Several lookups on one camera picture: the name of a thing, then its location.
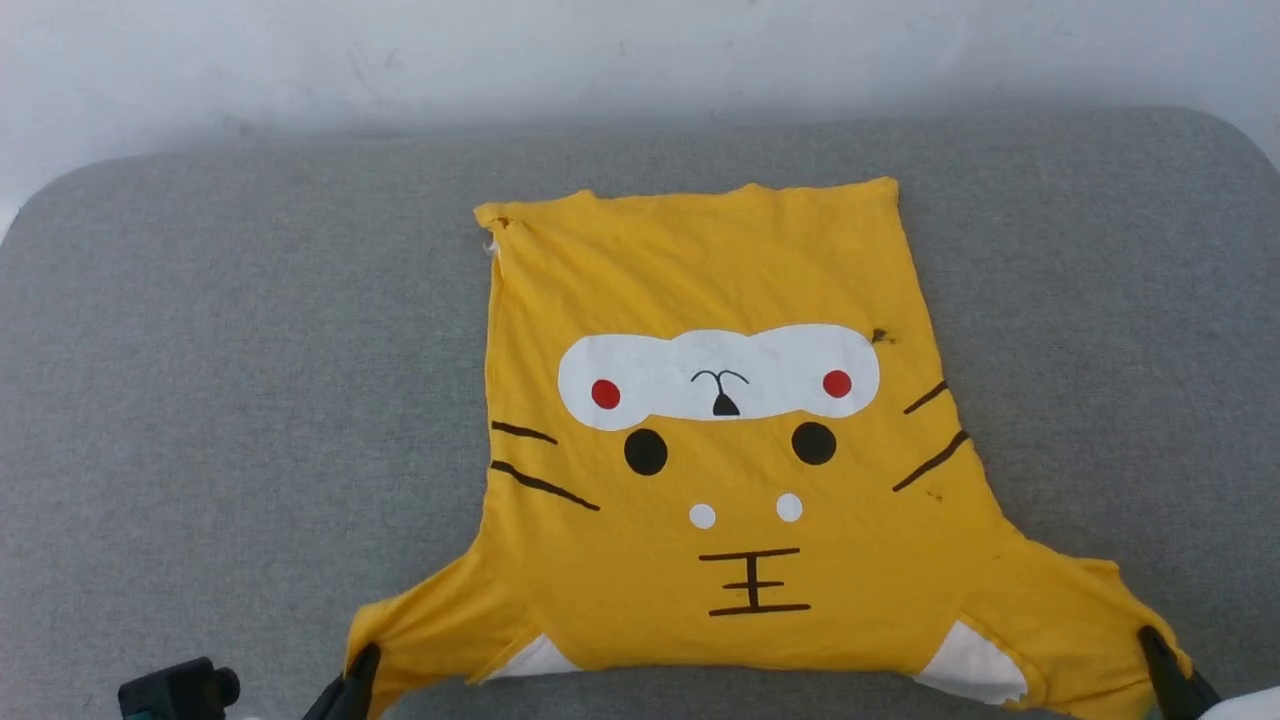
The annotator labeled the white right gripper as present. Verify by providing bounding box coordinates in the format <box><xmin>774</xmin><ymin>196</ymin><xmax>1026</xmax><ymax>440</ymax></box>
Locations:
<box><xmin>1137</xmin><ymin>625</ymin><xmax>1280</xmax><ymax>720</ymax></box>

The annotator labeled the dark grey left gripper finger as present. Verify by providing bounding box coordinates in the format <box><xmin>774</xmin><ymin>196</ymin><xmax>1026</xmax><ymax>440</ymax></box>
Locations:
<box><xmin>301</xmin><ymin>643</ymin><xmax>382</xmax><ymax>720</ymax></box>

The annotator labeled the yellow cat-face t-shirt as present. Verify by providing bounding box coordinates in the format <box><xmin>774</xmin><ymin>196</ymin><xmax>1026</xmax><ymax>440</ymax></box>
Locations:
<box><xmin>343</xmin><ymin>177</ymin><xmax>1194</xmax><ymax>720</ymax></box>

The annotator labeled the grey fabric sofa cushion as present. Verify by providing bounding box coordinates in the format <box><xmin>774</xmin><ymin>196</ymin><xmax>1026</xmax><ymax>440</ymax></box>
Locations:
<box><xmin>0</xmin><ymin>105</ymin><xmax>1280</xmax><ymax>720</ymax></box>

